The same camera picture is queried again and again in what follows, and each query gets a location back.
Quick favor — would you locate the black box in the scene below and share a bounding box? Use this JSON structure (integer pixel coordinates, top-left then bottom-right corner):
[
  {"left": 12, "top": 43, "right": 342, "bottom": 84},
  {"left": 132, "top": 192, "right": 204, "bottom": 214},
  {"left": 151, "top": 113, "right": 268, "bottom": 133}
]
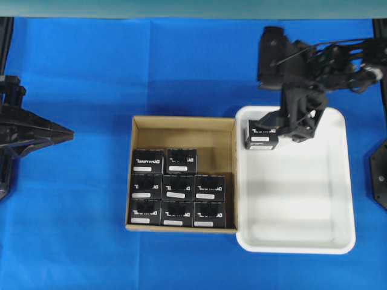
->
[
  {"left": 161, "top": 175, "right": 194, "bottom": 202},
  {"left": 245, "top": 120, "right": 279, "bottom": 150},
  {"left": 132, "top": 149, "right": 164, "bottom": 174},
  {"left": 129, "top": 199, "right": 162, "bottom": 226},
  {"left": 193, "top": 175, "right": 226, "bottom": 202},
  {"left": 166, "top": 148, "right": 198, "bottom": 174},
  {"left": 161, "top": 201, "right": 194, "bottom": 228},
  {"left": 193, "top": 202, "right": 226, "bottom": 228},
  {"left": 129, "top": 174, "right": 163, "bottom": 200}
]

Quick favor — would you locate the blue table cloth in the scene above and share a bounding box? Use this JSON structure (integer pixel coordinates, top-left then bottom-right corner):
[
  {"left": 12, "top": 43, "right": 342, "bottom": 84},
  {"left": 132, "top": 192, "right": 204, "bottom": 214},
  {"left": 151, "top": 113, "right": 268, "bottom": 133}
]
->
[{"left": 1, "top": 18, "right": 386, "bottom": 289}]

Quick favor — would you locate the open cardboard box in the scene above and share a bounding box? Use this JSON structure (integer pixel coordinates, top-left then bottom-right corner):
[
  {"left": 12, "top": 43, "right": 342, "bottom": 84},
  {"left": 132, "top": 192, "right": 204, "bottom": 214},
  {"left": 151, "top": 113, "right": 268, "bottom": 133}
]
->
[{"left": 125, "top": 115, "right": 238, "bottom": 234}]

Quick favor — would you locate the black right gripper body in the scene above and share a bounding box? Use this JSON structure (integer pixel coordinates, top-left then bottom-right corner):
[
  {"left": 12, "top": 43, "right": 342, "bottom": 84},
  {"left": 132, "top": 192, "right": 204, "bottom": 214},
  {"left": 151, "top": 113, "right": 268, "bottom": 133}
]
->
[{"left": 280, "top": 83, "right": 327, "bottom": 128}]

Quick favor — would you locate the white plastic tray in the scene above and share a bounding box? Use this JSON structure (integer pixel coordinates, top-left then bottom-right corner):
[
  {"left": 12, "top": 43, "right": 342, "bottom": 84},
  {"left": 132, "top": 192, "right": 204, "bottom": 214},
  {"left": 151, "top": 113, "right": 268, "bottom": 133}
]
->
[{"left": 235, "top": 106, "right": 356, "bottom": 254}]

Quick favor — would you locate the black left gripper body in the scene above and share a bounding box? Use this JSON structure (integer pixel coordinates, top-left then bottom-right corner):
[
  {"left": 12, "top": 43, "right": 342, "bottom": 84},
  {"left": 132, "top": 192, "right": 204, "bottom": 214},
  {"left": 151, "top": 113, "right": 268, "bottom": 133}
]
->
[{"left": 1, "top": 104, "right": 36, "bottom": 159}]

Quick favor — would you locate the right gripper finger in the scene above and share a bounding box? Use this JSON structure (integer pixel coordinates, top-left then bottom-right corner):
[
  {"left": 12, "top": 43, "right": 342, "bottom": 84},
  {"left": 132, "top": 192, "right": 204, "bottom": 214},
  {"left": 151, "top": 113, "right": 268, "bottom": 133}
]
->
[
  {"left": 276, "top": 119, "right": 316, "bottom": 142},
  {"left": 256, "top": 110, "right": 286, "bottom": 130}
]

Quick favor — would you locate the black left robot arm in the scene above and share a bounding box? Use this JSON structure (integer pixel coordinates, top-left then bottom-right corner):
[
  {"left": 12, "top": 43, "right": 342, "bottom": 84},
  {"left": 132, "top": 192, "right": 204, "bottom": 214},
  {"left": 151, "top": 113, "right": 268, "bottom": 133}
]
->
[{"left": 1, "top": 17, "right": 74, "bottom": 199}]

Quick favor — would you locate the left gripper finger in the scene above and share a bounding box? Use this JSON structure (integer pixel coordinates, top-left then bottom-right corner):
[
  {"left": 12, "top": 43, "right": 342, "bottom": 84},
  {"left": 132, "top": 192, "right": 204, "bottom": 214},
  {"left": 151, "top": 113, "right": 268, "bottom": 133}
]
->
[
  {"left": 23, "top": 110, "right": 74, "bottom": 138},
  {"left": 11, "top": 134, "right": 74, "bottom": 159}
]

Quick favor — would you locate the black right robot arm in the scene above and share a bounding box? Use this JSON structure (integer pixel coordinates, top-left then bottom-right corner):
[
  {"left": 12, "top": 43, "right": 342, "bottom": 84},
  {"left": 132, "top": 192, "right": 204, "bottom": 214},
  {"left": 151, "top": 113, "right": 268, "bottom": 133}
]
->
[{"left": 257, "top": 34, "right": 386, "bottom": 143}]

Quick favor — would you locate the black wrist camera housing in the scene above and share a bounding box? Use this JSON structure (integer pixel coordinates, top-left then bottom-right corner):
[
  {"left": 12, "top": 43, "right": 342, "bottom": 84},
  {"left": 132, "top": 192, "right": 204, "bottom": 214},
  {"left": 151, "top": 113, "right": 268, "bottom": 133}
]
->
[{"left": 257, "top": 26, "right": 302, "bottom": 90}]

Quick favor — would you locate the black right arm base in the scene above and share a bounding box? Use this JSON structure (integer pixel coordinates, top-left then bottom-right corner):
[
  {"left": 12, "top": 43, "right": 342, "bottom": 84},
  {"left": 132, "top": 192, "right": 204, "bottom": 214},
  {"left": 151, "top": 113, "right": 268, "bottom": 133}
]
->
[{"left": 364, "top": 138, "right": 386, "bottom": 212}]

